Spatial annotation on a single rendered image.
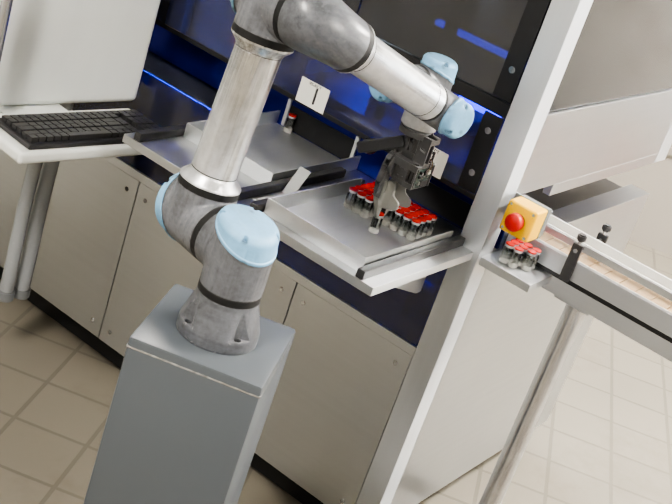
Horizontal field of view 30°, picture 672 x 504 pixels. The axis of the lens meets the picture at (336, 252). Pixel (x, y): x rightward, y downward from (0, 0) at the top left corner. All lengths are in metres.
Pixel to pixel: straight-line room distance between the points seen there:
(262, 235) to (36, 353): 1.54
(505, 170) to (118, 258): 1.20
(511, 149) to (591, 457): 1.60
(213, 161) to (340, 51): 0.32
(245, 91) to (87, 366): 1.57
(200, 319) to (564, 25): 0.96
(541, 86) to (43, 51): 1.13
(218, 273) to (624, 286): 0.98
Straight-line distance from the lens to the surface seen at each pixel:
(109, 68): 3.11
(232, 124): 2.20
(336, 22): 2.08
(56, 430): 3.31
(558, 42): 2.62
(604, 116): 3.02
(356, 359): 2.99
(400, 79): 2.22
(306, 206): 2.68
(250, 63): 2.17
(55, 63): 3.01
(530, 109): 2.65
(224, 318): 2.20
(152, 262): 3.35
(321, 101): 2.93
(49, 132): 2.83
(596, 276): 2.76
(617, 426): 4.30
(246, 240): 2.15
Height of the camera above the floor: 1.89
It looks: 24 degrees down
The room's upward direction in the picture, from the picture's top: 19 degrees clockwise
